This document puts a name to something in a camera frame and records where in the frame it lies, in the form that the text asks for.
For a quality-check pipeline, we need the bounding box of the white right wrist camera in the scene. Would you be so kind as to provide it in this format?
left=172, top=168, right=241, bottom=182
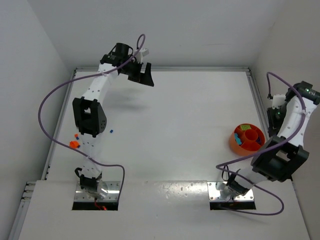
left=267, top=93, right=286, bottom=110

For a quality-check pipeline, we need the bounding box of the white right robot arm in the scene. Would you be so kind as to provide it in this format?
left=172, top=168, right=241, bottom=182
left=223, top=81, right=320, bottom=197

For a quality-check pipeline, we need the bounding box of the teal lego brick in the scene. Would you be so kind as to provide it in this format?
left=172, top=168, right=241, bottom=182
left=234, top=133, right=243, bottom=146

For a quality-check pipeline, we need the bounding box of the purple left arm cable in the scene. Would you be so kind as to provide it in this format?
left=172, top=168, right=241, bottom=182
left=37, top=33, right=146, bottom=198

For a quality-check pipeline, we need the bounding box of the orange round divided container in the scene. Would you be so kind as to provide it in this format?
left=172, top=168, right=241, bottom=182
left=228, top=123, right=264, bottom=157

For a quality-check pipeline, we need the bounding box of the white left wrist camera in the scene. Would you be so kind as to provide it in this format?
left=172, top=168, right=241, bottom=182
left=133, top=48, right=149, bottom=63

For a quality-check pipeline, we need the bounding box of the black right base cable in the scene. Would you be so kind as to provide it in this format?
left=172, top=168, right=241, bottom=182
left=221, top=164, right=235, bottom=183

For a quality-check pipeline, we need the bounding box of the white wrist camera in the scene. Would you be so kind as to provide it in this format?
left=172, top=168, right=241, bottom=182
left=267, top=93, right=286, bottom=110
left=133, top=48, right=149, bottom=63

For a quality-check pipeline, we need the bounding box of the lime green lego brick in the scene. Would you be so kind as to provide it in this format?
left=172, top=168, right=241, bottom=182
left=239, top=124, right=251, bottom=132

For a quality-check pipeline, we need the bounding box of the aluminium frame rail right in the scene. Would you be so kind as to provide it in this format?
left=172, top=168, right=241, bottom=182
left=246, top=68, right=269, bottom=142

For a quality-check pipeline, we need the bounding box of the metal base plate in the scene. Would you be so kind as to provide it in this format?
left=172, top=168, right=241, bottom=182
left=207, top=181, right=255, bottom=203
left=74, top=181, right=120, bottom=203

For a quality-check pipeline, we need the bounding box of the orange round lego piece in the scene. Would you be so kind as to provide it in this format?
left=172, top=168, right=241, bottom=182
left=69, top=140, right=81, bottom=149

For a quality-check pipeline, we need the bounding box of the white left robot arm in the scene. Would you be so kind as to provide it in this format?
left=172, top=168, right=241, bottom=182
left=72, top=43, right=154, bottom=199

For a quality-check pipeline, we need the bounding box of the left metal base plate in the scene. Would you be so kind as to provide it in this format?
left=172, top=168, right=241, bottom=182
left=74, top=181, right=120, bottom=203

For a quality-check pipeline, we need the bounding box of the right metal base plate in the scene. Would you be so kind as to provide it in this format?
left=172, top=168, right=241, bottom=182
left=207, top=181, right=255, bottom=203

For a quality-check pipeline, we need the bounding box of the purple flower lego block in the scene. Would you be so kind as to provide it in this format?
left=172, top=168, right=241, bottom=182
left=256, top=134, right=265, bottom=146

